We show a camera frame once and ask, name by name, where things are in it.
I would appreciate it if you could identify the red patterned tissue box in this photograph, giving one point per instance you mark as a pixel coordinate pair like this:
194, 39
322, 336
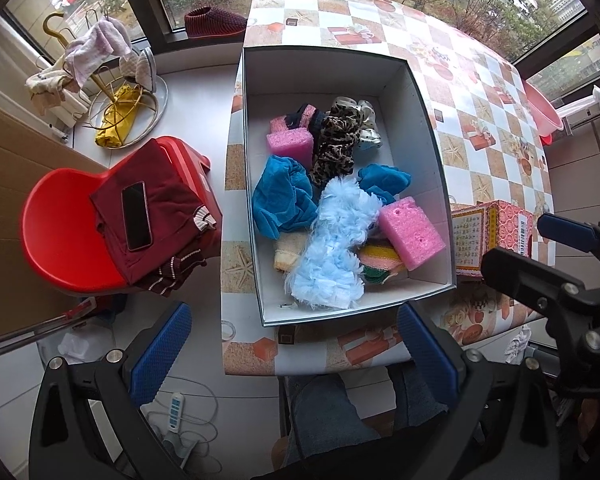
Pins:
478, 229

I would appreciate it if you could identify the light blue fluffy duster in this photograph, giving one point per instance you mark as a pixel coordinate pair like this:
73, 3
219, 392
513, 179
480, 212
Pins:
328, 274

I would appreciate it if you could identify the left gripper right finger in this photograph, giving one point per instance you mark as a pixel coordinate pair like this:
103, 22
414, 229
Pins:
451, 374

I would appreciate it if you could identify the red plastic basin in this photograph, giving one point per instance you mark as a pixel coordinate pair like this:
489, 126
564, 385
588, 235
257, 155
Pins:
546, 140

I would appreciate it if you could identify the pink plastic basin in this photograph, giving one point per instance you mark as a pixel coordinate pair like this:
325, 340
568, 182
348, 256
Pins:
545, 116

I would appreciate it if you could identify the person's jeans leg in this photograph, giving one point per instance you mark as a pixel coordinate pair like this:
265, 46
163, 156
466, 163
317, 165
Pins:
323, 418

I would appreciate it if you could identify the pink navy knitted sock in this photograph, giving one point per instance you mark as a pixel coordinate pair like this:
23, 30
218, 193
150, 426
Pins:
307, 116

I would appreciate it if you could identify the dark red garment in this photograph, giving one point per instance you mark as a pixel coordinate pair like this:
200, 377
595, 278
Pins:
184, 219

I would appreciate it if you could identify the yellow bag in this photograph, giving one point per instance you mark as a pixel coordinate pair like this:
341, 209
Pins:
119, 116

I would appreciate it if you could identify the pink foam sponge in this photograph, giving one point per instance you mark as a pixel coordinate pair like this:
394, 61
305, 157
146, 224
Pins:
410, 232
295, 143

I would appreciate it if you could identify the gold clothes rack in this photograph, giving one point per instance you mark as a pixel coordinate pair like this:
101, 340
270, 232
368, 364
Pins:
53, 89

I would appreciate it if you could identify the pink towel on rack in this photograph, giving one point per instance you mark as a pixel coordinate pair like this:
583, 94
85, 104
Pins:
107, 38

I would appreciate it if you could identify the red plastic chair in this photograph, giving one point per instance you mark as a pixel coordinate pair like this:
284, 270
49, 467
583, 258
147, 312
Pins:
58, 228

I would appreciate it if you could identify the dark red slipper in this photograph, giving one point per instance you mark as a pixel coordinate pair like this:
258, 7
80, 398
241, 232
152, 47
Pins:
213, 22

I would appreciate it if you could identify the checkered patterned tablecloth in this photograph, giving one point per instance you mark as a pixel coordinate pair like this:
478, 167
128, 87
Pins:
450, 111

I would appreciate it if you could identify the leopard print fabric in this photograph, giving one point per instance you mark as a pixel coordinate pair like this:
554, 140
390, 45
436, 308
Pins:
338, 135

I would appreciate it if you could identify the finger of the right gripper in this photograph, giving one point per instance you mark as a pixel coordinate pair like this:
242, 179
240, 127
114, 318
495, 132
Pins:
584, 237

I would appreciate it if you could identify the yellow green scouring sponge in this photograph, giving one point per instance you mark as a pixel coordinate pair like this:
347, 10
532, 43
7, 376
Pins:
380, 262

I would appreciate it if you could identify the beige knitted glove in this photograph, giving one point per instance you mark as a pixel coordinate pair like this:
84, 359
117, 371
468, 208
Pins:
288, 250

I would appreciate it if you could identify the black smartphone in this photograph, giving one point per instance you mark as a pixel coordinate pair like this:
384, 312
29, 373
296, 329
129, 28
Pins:
136, 220

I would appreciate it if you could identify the white power strip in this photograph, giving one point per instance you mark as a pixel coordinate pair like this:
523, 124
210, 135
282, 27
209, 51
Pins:
175, 412

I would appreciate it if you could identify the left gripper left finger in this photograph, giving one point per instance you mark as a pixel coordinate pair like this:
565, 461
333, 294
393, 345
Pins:
153, 351

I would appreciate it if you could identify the white polka dot cloth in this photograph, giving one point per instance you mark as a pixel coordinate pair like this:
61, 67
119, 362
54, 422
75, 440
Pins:
364, 114

